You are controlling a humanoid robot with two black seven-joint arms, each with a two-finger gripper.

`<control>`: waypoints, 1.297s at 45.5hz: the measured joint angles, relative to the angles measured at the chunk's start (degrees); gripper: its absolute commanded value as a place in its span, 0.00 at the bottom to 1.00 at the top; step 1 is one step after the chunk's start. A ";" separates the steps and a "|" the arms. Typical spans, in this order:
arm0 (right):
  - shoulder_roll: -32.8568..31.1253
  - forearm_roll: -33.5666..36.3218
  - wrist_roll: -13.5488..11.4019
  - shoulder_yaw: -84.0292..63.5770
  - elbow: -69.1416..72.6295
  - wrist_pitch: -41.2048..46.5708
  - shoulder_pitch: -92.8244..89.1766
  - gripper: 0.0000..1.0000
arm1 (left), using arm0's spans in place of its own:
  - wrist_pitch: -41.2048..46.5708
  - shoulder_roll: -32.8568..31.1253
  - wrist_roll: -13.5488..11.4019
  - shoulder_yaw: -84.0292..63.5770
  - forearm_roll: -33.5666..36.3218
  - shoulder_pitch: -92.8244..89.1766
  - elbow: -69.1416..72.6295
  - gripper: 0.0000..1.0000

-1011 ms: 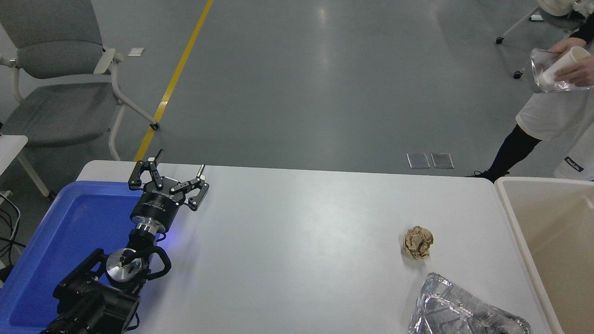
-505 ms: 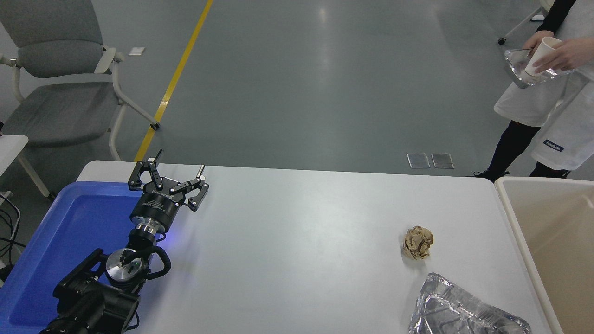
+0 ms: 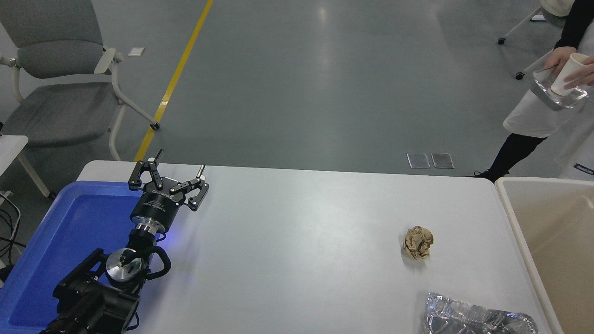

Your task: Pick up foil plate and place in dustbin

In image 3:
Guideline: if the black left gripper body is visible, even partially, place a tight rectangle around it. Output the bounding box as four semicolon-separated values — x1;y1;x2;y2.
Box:
130;179;184;229

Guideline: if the foil plate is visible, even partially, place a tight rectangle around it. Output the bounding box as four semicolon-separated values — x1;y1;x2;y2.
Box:
423;292;539;334

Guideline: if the shiny foil tray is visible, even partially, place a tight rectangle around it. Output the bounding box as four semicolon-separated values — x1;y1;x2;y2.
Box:
529;67;589;112

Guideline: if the white paper cup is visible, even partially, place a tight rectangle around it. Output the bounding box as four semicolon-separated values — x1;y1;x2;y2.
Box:
551;53;590;96

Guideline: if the person's right hand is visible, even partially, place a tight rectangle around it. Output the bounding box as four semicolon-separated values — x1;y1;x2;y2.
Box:
544;46;576;77

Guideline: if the person's left hand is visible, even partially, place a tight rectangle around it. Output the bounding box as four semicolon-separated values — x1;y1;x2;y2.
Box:
563;57;594;90

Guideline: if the blue plastic tray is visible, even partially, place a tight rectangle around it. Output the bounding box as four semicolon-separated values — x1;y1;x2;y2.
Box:
0;181;167;331

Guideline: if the small white side table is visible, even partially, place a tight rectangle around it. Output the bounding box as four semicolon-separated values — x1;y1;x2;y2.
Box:
0;135;52;200

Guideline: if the grey office chair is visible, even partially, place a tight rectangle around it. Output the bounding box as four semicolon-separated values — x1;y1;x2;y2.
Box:
0;0;161;162

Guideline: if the crumpled tan paper ball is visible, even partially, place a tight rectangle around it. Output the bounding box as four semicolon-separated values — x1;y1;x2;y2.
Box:
402;226;435;260

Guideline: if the person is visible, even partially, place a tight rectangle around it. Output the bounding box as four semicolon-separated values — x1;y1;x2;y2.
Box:
466;0;594;182

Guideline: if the white chair on castors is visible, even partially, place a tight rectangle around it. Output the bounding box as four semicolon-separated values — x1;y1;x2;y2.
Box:
497;0;576;80

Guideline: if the large pale bin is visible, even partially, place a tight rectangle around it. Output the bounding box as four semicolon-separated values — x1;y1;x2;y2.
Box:
495;176;594;334

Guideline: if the black cable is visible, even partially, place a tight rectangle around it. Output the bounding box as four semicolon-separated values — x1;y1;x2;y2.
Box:
0;193;22;272

